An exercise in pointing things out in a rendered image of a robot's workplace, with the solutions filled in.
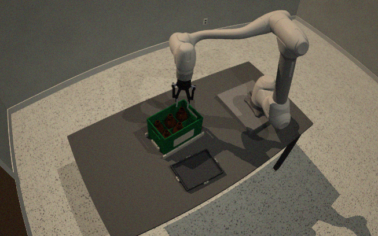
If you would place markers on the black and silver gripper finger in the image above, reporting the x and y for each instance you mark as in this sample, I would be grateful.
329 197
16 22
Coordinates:
176 96
188 95

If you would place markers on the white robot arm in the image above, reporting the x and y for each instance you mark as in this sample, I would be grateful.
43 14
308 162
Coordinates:
292 43

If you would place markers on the brown glass bottle with cream label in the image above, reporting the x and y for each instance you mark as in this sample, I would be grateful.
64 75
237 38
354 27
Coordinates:
166 134

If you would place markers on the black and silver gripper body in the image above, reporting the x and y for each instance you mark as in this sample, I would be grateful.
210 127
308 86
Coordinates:
183 84

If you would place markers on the green crate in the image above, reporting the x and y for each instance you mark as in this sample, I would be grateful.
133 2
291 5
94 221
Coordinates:
192 128

